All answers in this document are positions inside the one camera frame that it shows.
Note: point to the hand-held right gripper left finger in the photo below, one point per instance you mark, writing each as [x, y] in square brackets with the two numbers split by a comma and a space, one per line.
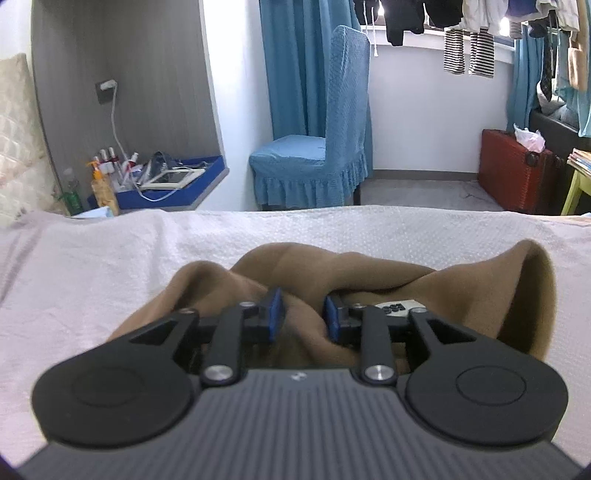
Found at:
[276, 316]

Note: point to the cluster of small cosmetic bottles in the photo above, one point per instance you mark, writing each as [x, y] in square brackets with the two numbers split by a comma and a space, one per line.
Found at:
[115, 161]

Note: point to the yellow-green stool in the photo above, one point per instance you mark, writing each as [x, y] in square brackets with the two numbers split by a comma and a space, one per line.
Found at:
[575, 189]

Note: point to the blue tray box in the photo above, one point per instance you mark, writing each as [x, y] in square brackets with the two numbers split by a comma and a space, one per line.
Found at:
[184, 196]

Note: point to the white plastic bag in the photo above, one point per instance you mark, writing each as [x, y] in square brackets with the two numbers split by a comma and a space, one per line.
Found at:
[530, 138]

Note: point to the hanging beige garment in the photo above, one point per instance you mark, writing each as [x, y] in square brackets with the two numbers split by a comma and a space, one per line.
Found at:
[574, 62]

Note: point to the white tablet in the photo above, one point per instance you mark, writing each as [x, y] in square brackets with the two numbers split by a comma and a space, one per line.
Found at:
[173, 177]

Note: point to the stack of books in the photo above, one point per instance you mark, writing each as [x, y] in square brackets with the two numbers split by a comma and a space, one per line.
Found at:
[581, 161]

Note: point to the hanging white shirt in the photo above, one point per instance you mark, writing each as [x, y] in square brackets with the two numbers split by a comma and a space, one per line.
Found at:
[482, 16]

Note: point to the brown hoodie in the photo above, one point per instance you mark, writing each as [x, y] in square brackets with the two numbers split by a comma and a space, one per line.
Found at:
[300, 272]

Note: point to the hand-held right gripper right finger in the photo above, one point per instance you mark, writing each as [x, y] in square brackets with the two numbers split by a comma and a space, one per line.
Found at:
[330, 321]

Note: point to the hanging blue jacket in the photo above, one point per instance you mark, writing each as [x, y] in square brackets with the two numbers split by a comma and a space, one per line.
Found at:
[519, 23]

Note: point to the red suitcase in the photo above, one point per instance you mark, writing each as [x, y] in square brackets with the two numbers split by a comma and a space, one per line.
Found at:
[512, 175]

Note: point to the hanging black jacket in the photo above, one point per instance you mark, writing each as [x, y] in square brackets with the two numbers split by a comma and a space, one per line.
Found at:
[404, 23]

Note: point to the chair with blue cover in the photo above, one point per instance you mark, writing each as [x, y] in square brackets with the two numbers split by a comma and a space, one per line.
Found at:
[318, 147]

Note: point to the green plastic bottle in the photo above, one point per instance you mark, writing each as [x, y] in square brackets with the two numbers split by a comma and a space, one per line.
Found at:
[71, 196]

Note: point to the yellow pump bottle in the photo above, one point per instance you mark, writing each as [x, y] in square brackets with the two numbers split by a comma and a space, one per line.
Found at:
[104, 194]

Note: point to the white wall charger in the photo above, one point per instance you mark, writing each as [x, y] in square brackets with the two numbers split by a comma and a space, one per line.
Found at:
[107, 86]

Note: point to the cream quilted headboard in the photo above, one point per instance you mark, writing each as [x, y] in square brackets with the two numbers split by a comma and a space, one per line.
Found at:
[16, 138]

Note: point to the striped sock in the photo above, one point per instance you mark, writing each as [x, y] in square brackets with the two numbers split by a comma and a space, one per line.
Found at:
[481, 53]
[455, 50]

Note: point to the blue curtain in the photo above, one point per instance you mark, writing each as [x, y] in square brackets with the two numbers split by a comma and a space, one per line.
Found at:
[295, 69]
[524, 78]

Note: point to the dark cabinet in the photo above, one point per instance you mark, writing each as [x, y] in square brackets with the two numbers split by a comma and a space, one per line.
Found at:
[554, 127]

